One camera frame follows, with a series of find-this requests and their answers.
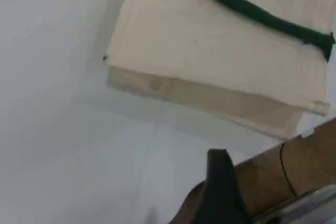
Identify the white canvas bag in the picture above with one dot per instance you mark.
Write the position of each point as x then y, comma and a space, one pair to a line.
197, 51

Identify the grey metal frame bar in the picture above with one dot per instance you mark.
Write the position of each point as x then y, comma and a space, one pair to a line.
315, 208

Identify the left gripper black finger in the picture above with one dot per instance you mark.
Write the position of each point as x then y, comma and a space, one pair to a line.
220, 197

